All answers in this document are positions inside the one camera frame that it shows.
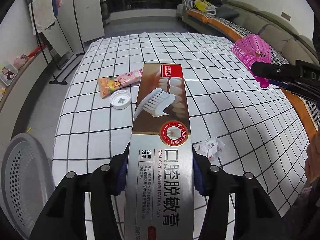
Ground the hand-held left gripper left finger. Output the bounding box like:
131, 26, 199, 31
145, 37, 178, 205
29, 142, 130, 240

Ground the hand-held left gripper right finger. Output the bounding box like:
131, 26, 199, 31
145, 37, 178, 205
192, 145, 292, 240

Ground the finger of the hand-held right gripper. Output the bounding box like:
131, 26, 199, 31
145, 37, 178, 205
251, 60, 298, 81
269, 79, 320, 100

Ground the small pink plastic basket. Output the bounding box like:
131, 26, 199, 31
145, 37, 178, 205
231, 34, 272, 89

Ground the red silver toothpaste box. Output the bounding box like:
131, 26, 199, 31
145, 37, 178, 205
124, 63, 195, 240

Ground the grey perforated plastic basket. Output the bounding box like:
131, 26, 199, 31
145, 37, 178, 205
0, 133, 56, 234

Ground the person's right forearm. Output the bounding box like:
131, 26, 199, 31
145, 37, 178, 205
304, 127, 320, 188

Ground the crumpled white paper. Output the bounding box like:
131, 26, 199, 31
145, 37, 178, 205
194, 137, 225, 161

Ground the green grey sofa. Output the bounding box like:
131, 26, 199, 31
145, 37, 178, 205
177, 0, 320, 135

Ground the white black grid sheet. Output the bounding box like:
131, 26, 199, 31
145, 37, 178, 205
55, 32, 310, 240

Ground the grey cushion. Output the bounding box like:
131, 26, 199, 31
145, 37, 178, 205
215, 5, 240, 18

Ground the white round cap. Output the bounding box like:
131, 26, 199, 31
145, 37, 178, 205
110, 90, 132, 110

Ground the orange pink snack packet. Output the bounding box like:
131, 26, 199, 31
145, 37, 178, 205
97, 69, 143, 100

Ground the yellow cloth item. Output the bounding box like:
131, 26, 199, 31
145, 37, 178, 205
194, 0, 210, 10

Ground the black metal clothes rack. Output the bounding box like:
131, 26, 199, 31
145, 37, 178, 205
25, 0, 87, 85

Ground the leaning black framed mirror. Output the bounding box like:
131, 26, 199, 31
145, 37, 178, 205
41, 17, 74, 70

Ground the red flat item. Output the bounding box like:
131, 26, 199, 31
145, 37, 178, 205
27, 44, 47, 58

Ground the pink plush toy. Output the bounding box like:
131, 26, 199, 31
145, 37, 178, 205
14, 54, 29, 68

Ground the white cabinet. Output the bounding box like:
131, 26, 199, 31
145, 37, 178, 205
59, 0, 105, 43

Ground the white hanging towel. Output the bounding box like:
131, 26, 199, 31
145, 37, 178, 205
28, 0, 57, 32

